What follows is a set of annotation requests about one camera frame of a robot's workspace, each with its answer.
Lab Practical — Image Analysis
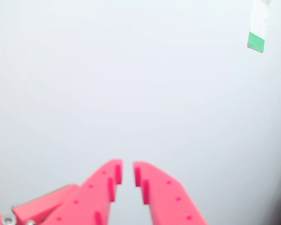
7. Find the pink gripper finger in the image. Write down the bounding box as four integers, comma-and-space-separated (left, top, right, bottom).
41, 158, 124, 225
133, 161, 209, 225

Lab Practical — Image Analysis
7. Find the white paper label green patch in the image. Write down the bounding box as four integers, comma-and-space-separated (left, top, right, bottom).
247, 0, 272, 53

